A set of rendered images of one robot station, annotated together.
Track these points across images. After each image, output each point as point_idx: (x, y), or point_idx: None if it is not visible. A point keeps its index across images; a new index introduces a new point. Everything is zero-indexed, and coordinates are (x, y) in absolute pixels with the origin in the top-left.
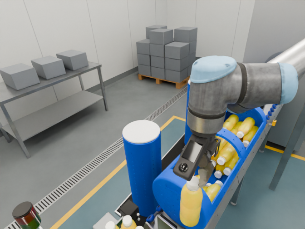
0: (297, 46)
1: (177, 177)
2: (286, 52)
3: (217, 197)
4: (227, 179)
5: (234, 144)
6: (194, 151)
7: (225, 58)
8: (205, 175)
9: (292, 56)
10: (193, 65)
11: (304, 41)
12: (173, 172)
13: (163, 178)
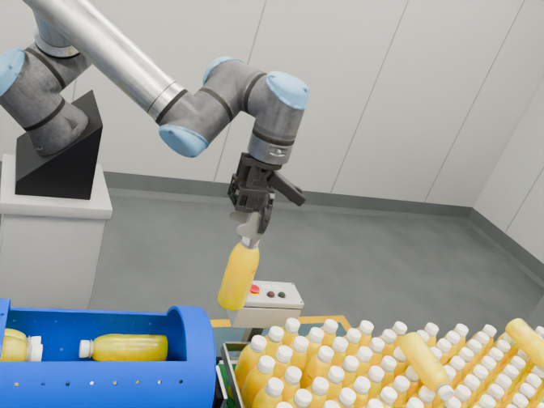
0: (124, 36)
1: (201, 329)
2: (135, 49)
3: (146, 312)
4: (95, 312)
5: (10, 299)
6: (284, 178)
7: (277, 74)
8: None
9: (144, 52)
10: (307, 92)
11: (112, 27)
12: (196, 342)
13: (214, 353)
